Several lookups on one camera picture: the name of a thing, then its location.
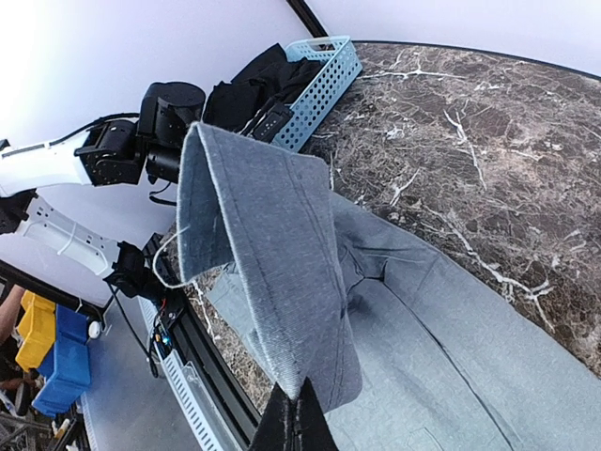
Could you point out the black garment in basket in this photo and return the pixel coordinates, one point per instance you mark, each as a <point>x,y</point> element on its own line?
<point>270,77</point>

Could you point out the light blue plastic basket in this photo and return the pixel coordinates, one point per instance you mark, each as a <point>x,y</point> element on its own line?
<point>340,66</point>

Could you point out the white slotted cable duct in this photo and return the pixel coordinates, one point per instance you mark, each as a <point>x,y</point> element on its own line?
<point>200,411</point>

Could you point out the yellow plastic bin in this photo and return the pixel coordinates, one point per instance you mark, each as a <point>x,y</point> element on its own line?
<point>37,328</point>

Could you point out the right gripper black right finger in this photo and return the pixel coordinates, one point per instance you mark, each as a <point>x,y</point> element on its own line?
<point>310,428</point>

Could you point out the black left corner post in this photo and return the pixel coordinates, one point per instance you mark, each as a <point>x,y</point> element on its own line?
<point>307,17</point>

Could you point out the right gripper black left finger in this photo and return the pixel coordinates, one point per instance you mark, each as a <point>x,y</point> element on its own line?
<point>275,430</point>

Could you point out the blue plastic bin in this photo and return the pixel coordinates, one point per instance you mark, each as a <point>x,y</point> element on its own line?
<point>66,367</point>

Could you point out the grey long sleeve shirt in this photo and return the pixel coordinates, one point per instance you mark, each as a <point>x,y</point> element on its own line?
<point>405,349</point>

